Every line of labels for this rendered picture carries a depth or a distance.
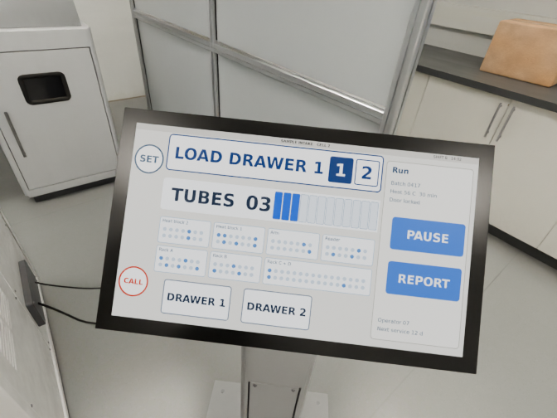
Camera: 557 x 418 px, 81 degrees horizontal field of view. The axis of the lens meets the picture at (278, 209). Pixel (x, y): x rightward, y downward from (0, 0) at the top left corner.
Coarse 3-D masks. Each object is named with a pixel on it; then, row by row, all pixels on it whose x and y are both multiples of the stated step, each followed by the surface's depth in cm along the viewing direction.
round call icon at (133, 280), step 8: (120, 264) 45; (120, 272) 45; (128, 272) 45; (136, 272) 45; (144, 272) 45; (120, 280) 45; (128, 280) 45; (136, 280) 45; (144, 280) 45; (120, 288) 45; (128, 288) 45; (136, 288) 45; (144, 288) 45; (128, 296) 45; (136, 296) 45; (144, 296) 45
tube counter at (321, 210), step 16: (256, 192) 45; (272, 192) 45; (288, 192) 45; (304, 192) 45; (256, 208) 45; (272, 208) 45; (288, 208) 45; (304, 208) 45; (320, 208) 45; (336, 208) 45; (352, 208) 45; (368, 208) 45; (304, 224) 45; (320, 224) 45; (336, 224) 45; (352, 224) 45; (368, 224) 45
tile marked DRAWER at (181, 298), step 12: (168, 288) 45; (180, 288) 45; (192, 288) 45; (204, 288) 45; (216, 288) 45; (228, 288) 45; (168, 300) 45; (180, 300) 45; (192, 300) 45; (204, 300) 45; (216, 300) 45; (228, 300) 45; (168, 312) 45; (180, 312) 45; (192, 312) 45; (204, 312) 45; (216, 312) 45; (228, 312) 44
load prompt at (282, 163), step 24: (168, 144) 46; (192, 144) 46; (216, 144) 46; (240, 144) 46; (264, 144) 45; (168, 168) 46; (192, 168) 46; (216, 168) 45; (240, 168) 45; (264, 168) 45; (288, 168) 45; (312, 168) 45; (336, 168) 45; (360, 168) 45
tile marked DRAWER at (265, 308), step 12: (252, 300) 44; (264, 300) 44; (276, 300) 44; (288, 300) 44; (300, 300) 44; (240, 312) 44; (252, 312) 44; (264, 312) 44; (276, 312) 44; (288, 312) 44; (300, 312) 44; (264, 324) 44; (276, 324) 44; (288, 324) 44; (300, 324) 44
